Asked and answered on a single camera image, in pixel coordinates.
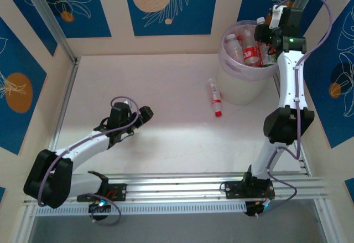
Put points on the black controller board with LED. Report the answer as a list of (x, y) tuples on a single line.
[(99, 205), (257, 207)]

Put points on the slim white bottle red cap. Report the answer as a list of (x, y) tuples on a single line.
[(215, 96)]

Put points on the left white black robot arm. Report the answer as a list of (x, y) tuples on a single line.
[(83, 150)]

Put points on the lavender round plastic bin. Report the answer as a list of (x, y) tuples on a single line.
[(240, 88)]

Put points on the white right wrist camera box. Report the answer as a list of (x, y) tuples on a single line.
[(275, 16)]

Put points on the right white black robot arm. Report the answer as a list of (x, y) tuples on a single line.
[(287, 82)]

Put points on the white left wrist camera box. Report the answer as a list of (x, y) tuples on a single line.
[(125, 102)]

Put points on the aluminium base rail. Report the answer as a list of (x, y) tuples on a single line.
[(177, 190)]

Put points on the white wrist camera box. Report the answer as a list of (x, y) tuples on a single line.
[(275, 16), (125, 102)]

